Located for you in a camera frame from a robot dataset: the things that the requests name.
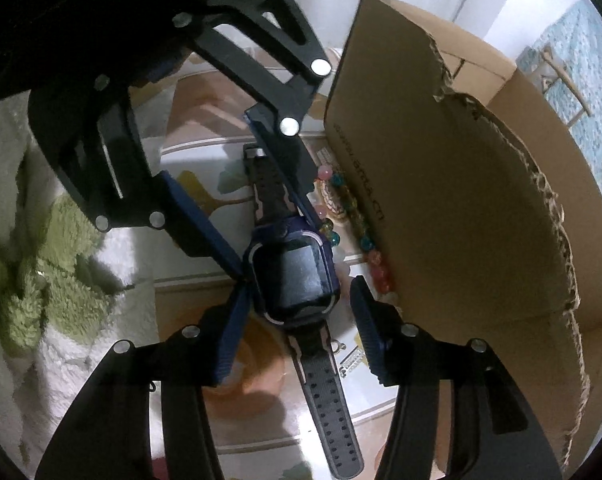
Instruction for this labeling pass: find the multicoloured bead bracelet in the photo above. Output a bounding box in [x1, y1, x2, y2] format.
[315, 162, 402, 307]

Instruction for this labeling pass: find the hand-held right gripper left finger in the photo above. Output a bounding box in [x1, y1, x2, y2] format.
[33, 282, 256, 480]

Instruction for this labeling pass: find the white curtain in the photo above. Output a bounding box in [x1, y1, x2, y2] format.
[298, 0, 368, 56]

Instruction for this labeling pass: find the dark blue smart watch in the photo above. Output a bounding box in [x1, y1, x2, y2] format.
[243, 142, 366, 479]

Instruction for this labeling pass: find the cardboard box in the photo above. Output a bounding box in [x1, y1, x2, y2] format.
[323, 0, 602, 471]

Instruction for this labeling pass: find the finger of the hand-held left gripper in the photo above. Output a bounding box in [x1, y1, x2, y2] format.
[173, 0, 332, 227]
[28, 76, 246, 287]

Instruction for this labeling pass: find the white and green plush rug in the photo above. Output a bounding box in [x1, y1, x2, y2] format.
[0, 95, 162, 466]

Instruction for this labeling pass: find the wooden chair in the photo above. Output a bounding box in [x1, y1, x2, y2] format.
[523, 42, 596, 130]

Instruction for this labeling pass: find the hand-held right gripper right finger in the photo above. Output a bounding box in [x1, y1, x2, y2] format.
[350, 275, 566, 480]

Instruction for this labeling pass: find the blue floral hanging cloth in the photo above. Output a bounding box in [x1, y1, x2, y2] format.
[531, 0, 602, 181]

